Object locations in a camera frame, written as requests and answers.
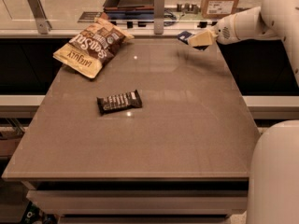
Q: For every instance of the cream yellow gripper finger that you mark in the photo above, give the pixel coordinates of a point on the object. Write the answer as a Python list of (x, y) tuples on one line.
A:
[(204, 38)]

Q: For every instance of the blue rxbar blueberry wrapper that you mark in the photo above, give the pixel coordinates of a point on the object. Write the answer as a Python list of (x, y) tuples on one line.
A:
[(184, 36)]

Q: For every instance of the dark chocolate rxbar wrapper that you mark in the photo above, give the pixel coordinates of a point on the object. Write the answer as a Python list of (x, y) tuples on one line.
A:
[(119, 102)]

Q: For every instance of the brown cardboard box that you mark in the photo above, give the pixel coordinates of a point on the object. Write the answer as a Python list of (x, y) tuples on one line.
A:
[(216, 9)]

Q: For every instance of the Late July chips bag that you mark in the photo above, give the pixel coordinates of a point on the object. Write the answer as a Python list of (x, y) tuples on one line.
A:
[(90, 50)]

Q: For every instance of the middle metal railing post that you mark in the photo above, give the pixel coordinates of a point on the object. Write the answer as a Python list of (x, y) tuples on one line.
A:
[(158, 17)]

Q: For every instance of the metal railing post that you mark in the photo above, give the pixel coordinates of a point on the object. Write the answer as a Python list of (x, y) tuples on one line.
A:
[(42, 24), (158, 17)]

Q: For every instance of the left metal railing post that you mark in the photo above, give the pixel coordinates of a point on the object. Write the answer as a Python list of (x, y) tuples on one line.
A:
[(42, 24)]

